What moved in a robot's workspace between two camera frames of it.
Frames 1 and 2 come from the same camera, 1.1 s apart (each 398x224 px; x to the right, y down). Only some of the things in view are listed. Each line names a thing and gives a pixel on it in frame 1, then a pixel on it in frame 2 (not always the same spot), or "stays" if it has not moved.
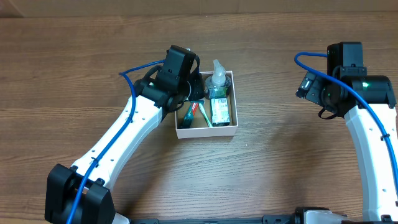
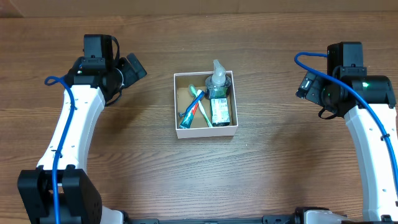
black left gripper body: (196, 83) → (135, 66)
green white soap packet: (220, 112) stays
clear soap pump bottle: (217, 83) stays
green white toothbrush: (208, 121) stays
